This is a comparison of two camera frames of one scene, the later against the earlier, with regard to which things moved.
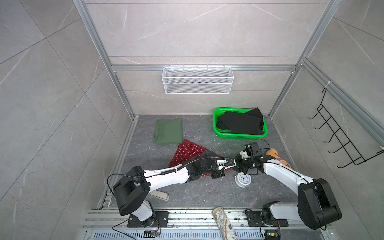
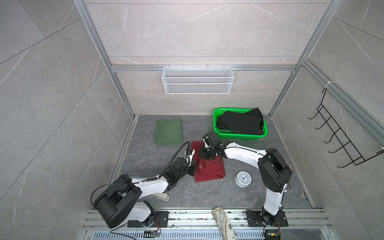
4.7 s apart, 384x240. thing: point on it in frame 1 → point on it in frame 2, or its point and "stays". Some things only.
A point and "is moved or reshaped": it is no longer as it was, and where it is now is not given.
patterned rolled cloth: x=223 y=224 stays
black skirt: x=251 y=122 stays
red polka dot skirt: x=185 y=151 is moved or reshaped
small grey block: x=160 y=195 stays
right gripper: x=237 y=160 → x=202 y=155
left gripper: x=218 y=175 → x=192 y=167
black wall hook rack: x=343 y=140 stays
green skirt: x=169 y=131 stays
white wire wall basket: x=197 y=80 stays
